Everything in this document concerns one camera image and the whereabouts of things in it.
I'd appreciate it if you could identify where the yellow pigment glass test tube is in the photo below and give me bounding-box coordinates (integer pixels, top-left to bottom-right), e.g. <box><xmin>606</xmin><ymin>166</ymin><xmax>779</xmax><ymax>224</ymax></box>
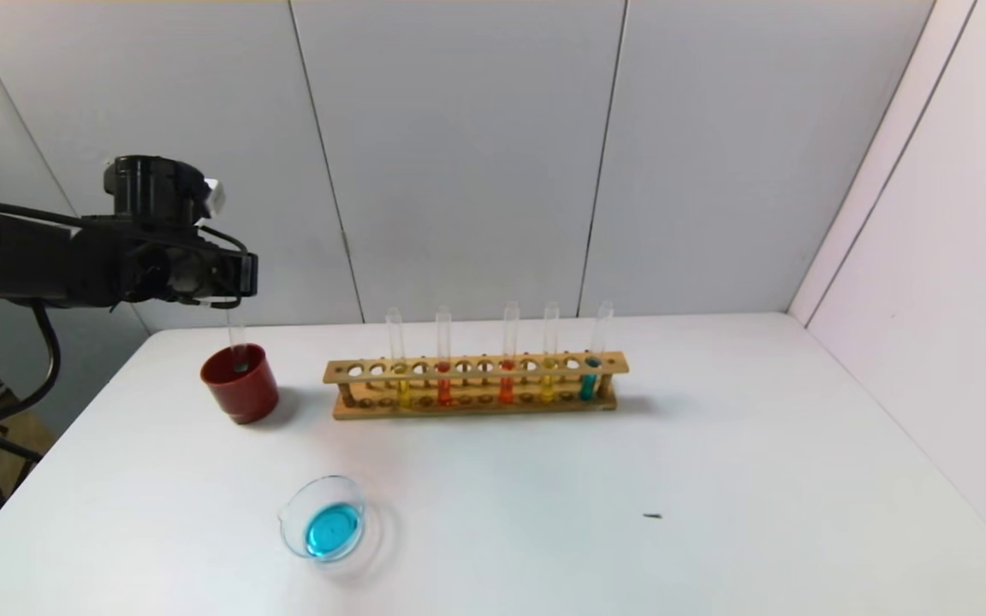
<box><xmin>539</xmin><ymin>300</ymin><xmax>560</xmax><ymax>404</ymax></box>
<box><xmin>385</xmin><ymin>306</ymin><xmax>413</xmax><ymax>408</ymax></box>

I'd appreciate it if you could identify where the wooden test tube rack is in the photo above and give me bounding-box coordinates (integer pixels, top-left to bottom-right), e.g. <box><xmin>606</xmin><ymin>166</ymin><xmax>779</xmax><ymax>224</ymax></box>
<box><xmin>323</xmin><ymin>351</ymin><xmax>630</xmax><ymax>421</ymax></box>

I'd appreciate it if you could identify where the orange pigment glass test tube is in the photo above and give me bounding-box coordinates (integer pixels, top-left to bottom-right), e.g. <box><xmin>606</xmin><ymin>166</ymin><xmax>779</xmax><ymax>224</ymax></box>
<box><xmin>435</xmin><ymin>305</ymin><xmax>453</xmax><ymax>408</ymax></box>
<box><xmin>498</xmin><ymin>300</ymin><xmax>520</xmax><ymax>406</ymax></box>

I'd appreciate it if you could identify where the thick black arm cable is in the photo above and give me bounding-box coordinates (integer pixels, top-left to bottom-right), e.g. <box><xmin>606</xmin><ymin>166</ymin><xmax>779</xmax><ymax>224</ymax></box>
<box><xmin>0</xmin><ymin>299</ymin><xmax>62</xmax><ymax>443</ymax></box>

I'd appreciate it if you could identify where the blue pigment glass test tube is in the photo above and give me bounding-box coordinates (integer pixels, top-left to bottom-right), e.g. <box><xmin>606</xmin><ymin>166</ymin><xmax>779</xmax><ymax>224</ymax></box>
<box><xmin>227</xmin><ymin>299</ymin><xmax>249</xmax><ymax>375</ymax></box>
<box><xmin>579</xmin><ymin>300</ymin><xmax>615</xmax><ymax>402</ymax></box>

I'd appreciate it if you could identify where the clear glass beaker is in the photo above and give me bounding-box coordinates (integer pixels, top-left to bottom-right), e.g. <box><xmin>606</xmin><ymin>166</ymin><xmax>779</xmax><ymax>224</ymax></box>
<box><xmin>277</xmin><ymin>475</ymin><xmax>370</xmax><ymax>564</ymax></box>

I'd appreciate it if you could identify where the dark red plastic cup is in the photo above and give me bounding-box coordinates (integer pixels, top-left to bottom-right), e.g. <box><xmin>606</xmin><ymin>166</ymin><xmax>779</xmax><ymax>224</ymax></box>
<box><xmin>199</xmin><ymin>344</ymin><xmax>280</xmax><ymax>425</ymax></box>

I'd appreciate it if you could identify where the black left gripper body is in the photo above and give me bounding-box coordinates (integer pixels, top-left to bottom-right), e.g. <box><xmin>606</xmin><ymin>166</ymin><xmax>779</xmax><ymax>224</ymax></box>
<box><xmin>166</xmin><ymin>246</ymin><xmax>258</xmax><ymax>309</ymax></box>

